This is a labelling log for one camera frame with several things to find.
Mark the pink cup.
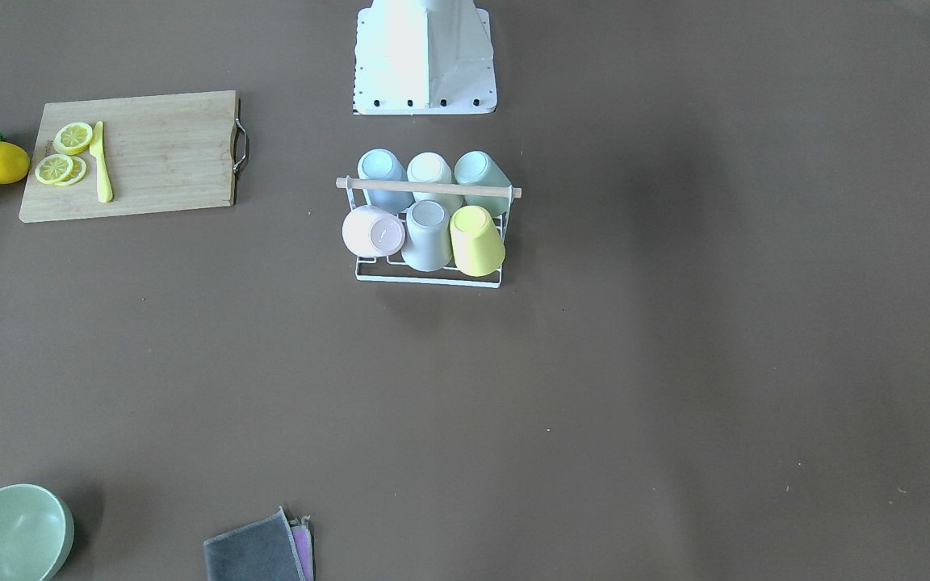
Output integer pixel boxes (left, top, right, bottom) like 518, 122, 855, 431
341, 205, 406, 258

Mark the teal green cup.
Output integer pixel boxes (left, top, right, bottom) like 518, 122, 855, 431
454, 150, 512, 218

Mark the yellow cup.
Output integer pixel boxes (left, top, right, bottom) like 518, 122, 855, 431
449, 206, 506, 277

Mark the grey cup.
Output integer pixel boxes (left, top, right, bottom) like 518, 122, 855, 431
401, 201, 453, 272

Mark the white cup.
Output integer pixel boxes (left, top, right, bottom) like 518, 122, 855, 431
406, 152, 464, 218

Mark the light blue cup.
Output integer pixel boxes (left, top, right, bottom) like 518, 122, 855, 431
358, 148, 414, 215

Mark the purple cloth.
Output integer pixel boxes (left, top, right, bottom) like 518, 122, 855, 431
289, 516, 315, 581

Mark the wooden cutting board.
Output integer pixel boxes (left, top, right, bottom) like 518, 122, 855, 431
19, 90, 249, 224

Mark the grey cloth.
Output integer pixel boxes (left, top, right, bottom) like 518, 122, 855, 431
203, 508, 300, 580

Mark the yellow plastic knife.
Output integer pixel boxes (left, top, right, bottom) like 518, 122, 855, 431
89, 120, 114, 203

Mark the lemon slice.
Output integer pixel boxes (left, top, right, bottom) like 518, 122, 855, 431
52, 122, 94, 156
33, 153, 75, 185
55, 156, 88, 186

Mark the green bowl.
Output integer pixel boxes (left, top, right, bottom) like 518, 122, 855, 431
0, 484, 75, 580

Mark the white wire cup holder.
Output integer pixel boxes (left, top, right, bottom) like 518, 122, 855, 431
336, 176, 522, 288

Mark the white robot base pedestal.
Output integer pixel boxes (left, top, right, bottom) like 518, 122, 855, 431
352, 1, 498, 115

